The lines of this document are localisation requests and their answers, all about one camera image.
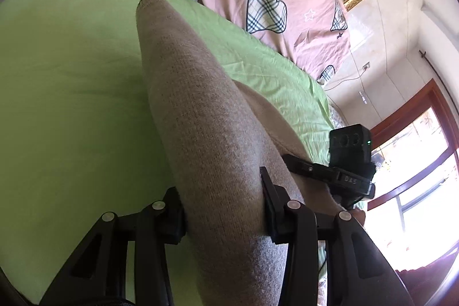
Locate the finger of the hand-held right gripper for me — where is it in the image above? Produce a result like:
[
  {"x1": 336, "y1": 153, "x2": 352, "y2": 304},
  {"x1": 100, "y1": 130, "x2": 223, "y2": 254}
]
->
[{"x1": 281, "y1": 153, "x2": 339, "y2": 185}]

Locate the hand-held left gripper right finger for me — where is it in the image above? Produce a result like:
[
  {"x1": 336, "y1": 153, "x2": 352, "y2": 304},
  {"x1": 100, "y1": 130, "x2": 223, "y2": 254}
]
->
[{"x1": 260, "y1": 166, "x2": 417, "y2": 306}]

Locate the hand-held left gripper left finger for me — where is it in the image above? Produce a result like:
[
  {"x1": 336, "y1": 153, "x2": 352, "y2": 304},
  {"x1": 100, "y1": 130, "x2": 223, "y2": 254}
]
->
[{"x1": 39, "y1": 186, "x2": 188, "y2": 306}]

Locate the grey knit sweater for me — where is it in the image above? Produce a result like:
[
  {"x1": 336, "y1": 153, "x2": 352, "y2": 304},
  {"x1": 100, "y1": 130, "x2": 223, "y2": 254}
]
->
[{"x1": 135, "y1": 0, "x2": 345, "y2": 306}]

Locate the person's right hand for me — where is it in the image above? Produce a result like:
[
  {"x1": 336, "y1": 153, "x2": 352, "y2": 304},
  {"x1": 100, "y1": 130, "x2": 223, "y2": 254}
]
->
[{"x1": 352, "y1": 208, "x2": 367, "y2": 228}]

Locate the small floral print mattress sheet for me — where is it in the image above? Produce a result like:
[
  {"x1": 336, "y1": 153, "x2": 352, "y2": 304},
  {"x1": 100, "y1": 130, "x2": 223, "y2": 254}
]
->
[{"x1": 326, "y1": 102, "x2": 343, "y2": 163}]

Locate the red wooden framed window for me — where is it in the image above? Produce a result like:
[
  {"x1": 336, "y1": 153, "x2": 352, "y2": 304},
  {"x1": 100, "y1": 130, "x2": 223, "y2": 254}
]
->
[{"x1": 365, "y1": 78, "x2": 459, "y2": 292}]

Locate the dark curtain rod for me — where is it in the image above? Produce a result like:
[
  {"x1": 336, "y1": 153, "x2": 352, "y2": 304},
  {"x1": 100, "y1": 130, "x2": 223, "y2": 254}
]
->
[{"x1": 418, "y1": 49, "x2": 459, "y2": 113}]

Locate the light green bed sheet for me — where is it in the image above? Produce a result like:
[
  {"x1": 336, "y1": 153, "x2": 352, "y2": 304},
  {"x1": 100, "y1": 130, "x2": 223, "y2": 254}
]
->
[{"x1": 0, "y1": 0, "x2": 332, "y2": 297}]

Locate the thin white cable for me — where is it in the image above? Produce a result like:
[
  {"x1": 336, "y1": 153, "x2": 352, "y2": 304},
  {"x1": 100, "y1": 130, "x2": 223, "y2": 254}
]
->
[{"x1": 324, "y1": 70, "x2": 367, "y2": 90}]

